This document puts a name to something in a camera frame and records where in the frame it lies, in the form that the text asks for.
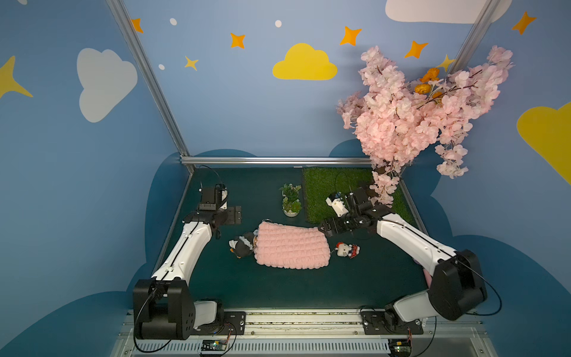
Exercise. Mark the aluminium front rail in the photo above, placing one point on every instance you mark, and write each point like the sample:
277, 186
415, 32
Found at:
317, 332

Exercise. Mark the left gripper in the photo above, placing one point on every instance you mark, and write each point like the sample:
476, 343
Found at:
234, 214

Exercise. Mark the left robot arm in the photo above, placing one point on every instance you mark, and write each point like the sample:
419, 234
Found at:
164, 308

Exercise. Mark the pink knitted bag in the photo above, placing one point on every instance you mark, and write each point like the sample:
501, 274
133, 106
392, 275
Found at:
291, 247

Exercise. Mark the purple pink toy rake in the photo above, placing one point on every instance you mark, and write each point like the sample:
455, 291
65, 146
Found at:
428, 278

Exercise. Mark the pink cherry blossom tree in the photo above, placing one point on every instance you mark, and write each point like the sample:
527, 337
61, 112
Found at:
397, 119

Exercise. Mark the small potted succulent plant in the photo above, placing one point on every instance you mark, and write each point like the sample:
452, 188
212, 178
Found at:
291, 204

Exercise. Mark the green artificial grass mat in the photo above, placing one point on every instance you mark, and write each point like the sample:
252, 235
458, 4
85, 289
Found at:
320, 182

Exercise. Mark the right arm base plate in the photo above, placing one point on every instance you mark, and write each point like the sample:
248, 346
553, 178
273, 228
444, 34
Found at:
374, 322

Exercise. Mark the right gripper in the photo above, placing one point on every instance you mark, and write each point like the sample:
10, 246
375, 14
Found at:
335, 224

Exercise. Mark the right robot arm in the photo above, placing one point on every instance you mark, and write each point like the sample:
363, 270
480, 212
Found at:
457, 285

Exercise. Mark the white cat plush keychain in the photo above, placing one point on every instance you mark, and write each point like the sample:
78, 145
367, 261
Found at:
347, 250

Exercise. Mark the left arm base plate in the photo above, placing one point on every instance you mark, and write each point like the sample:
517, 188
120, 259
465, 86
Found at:
233, 322

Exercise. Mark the aluminium back frame bar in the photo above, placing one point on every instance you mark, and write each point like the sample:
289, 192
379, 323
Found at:
289, 161

